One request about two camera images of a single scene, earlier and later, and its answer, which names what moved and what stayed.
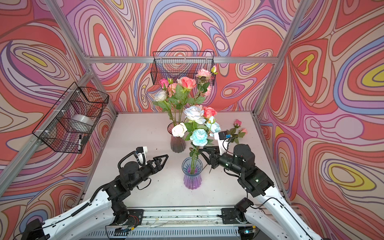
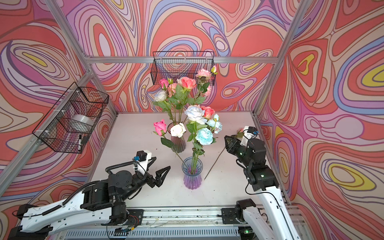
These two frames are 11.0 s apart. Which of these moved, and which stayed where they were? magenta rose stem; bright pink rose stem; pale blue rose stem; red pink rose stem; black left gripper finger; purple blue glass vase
Moved: magenta rose stem; black left gripper finger
Stayed: pale blue rose stem; red pink rose stem; bright pink rose stem; purple blue glass vase
